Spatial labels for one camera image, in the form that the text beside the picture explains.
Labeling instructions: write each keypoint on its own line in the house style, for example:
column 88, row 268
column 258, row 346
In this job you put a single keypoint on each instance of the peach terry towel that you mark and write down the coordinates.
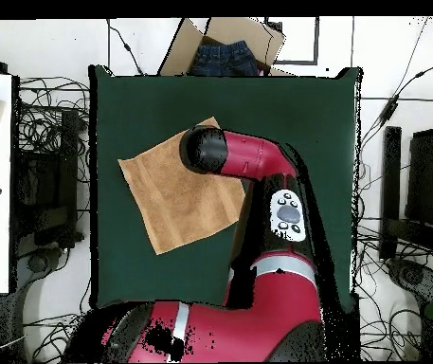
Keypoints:
column 178, row 201

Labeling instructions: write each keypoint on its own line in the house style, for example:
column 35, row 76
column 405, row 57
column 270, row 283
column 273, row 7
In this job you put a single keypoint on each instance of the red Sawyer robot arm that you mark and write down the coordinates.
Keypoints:
column 257, row 155

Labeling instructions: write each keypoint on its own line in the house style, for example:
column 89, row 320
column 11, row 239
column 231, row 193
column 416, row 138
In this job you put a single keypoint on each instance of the black flat panel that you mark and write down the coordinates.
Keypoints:
column 426, row 178

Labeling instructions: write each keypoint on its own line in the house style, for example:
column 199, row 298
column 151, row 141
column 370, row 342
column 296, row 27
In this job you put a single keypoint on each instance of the dark green table cloth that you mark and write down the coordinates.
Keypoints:
column 144, row 94

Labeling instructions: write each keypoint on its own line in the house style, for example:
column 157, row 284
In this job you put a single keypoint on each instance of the blue denim jeans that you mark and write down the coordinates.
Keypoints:
column 223, row 60

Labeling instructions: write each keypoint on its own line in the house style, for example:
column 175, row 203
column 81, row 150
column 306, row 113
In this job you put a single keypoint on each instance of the brown cardboard box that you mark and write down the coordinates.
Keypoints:
column 185, row 49

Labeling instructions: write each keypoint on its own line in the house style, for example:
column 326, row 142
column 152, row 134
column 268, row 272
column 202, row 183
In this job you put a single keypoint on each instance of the black equipment rack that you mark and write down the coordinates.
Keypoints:
column 45, row 212

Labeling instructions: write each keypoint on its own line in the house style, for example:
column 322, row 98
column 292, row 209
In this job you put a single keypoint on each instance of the grey office chair base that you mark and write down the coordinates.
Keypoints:
column 38, row 263

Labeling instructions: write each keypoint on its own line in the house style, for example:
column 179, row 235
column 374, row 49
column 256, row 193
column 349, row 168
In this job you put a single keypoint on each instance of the black office chair base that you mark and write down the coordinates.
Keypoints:
column 413, row 276

